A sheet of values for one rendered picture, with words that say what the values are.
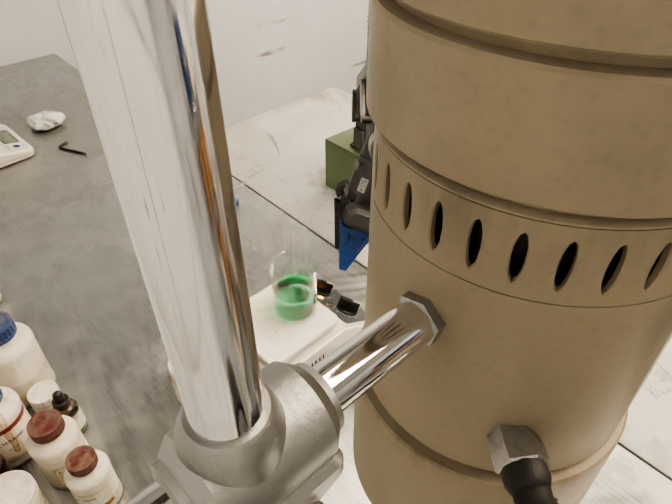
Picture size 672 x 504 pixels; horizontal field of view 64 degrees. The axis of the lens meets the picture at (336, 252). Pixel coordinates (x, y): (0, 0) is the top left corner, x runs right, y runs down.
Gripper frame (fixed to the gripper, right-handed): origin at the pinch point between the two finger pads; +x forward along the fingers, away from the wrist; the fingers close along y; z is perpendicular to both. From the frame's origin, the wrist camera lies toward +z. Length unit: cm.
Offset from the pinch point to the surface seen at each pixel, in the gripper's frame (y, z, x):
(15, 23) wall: 106, -98, -1
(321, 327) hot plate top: -11.6, -1.2, 9.7
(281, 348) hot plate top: -14.6, -5.6, 12.7
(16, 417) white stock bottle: -20.6, -32.9, 27.9
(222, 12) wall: 152, -48, -27
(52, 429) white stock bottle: -24.9, -27.6, 24.5
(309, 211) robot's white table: 27.7, -3.7, 4.9
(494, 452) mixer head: -64, -6, -13
